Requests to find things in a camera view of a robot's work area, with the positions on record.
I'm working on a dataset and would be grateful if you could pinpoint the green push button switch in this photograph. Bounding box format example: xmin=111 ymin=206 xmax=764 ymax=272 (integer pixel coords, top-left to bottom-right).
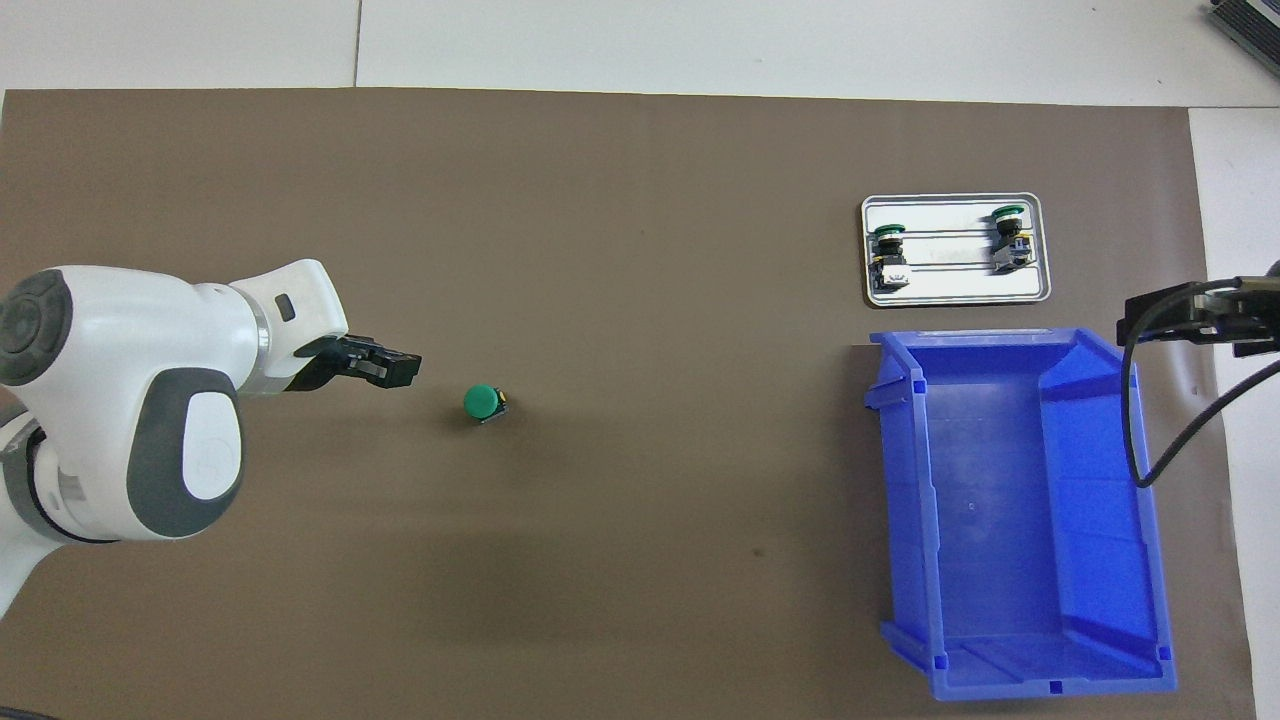
xmin=462 ymin=383 xmax=509 ymax=429

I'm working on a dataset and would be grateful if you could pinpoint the grey metal tray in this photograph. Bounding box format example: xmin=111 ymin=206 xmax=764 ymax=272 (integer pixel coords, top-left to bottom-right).
xmin=860 ymin=193 xmax=1053 ymax=308

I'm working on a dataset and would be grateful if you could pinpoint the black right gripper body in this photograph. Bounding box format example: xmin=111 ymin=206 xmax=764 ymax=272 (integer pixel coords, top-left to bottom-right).
xmin=1235 ymin=262 xmax=1280 ymax=358

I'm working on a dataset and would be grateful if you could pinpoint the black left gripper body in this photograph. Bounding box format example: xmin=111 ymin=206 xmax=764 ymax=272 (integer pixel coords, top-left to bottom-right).
xmin=283 ymin=336 xmax=353 ymax=393

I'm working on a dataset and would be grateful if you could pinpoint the green button with yellow band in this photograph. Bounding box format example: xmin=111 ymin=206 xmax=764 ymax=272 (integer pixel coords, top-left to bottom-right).
xmin=988 ymin=203 xmax=1033 ymax=277

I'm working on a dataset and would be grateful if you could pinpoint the green button with white block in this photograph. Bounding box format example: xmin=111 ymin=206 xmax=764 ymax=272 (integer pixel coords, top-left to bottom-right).
xmin=870 ymin=222 xmax=913 ymax=293

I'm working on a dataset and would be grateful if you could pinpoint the blue plastic storage bin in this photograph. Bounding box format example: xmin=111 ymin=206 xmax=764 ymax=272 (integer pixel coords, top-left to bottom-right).
xmin=863 ymin=328 xmax=1179 ymax=701

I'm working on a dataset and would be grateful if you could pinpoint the brown table mat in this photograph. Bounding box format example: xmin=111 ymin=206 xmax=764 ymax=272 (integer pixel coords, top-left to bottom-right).
xmin=0 ymin=88 xmax=1256 ymax=720

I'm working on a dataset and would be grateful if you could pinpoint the grey ribbed device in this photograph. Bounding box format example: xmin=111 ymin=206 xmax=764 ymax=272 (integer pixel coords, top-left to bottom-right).
xmin=1205 ymin=0 xmax=1280 ymax=51

